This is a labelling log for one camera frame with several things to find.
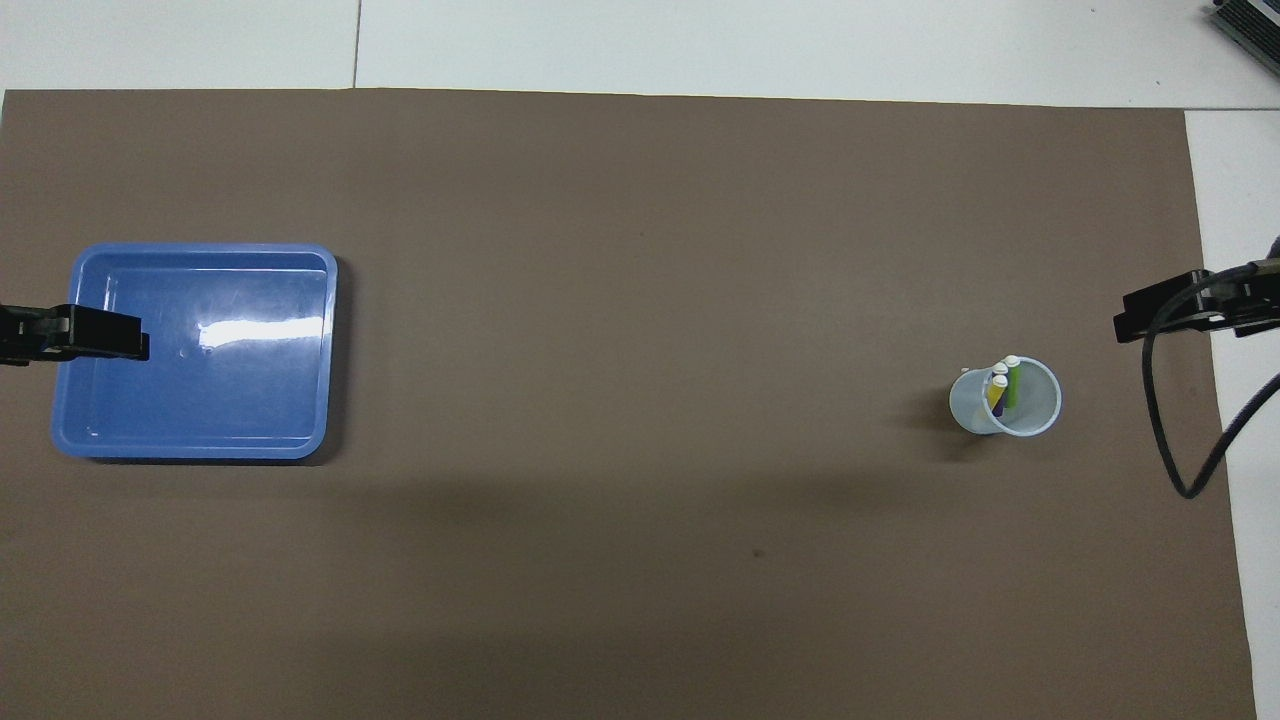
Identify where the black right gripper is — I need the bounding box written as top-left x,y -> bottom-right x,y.
1113,258 -> 1280,343

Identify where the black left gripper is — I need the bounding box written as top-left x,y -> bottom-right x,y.
0,303 -> 151,366

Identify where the blue plastic tray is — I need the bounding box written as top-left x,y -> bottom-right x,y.
50,242 -> 339,461

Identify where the translucent plastic cup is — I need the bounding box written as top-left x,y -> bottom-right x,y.
948,355 -> 1063,439

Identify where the grey ridged device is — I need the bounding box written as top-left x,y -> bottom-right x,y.
1208,0 -> 1280,63

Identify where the brown table mat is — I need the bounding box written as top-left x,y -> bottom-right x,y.
0,88 -> 1259,720

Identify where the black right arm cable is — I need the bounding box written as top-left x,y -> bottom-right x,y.
1140,262 -> 1280,499

